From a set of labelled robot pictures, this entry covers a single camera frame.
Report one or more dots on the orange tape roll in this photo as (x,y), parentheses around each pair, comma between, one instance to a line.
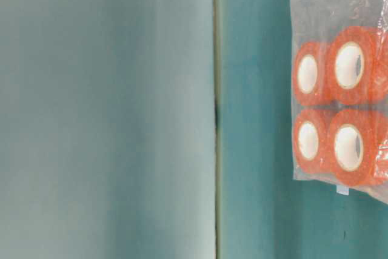
(357,66)
(309,74)
(310,144)
(354,138)

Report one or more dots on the clear plastic zip bag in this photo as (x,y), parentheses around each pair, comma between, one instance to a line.
(321,21)

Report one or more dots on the small white tape marker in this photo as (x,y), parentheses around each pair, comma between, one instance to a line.
(342,190)

